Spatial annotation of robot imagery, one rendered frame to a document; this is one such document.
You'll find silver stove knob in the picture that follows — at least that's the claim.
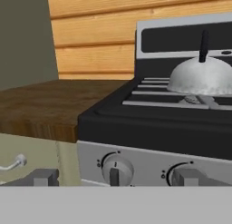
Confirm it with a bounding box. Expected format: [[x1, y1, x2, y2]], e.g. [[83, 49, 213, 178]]
[[168, 164, 194, 187], [101, 154, 135, 187]]

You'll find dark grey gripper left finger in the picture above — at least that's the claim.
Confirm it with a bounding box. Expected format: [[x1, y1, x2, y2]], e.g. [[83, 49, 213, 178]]
[[2, 169, 60, 187]]

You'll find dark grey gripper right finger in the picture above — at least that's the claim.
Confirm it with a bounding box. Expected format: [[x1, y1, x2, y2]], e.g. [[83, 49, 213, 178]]
[[173, 169, 232, 187]]

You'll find beige drawer front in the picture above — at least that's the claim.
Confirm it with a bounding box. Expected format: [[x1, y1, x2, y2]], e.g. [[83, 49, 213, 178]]
[[0, 132, 60, 186]]

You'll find grey-green tall cabinet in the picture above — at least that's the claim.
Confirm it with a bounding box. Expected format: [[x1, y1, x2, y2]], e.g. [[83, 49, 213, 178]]
[[0, 0, 60, 92]]

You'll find silver drawer handle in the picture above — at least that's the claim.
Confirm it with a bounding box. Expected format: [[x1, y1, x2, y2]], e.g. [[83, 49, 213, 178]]
[[0, 153, 28, 171]]

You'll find black and silver stove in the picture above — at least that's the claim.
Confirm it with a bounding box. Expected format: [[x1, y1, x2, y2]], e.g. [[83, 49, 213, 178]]
[[76, 12, 232, 187]]

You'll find silver pan with black handle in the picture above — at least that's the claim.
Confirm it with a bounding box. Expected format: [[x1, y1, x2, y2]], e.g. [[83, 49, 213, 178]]
[[167, 30, 232, 97]]

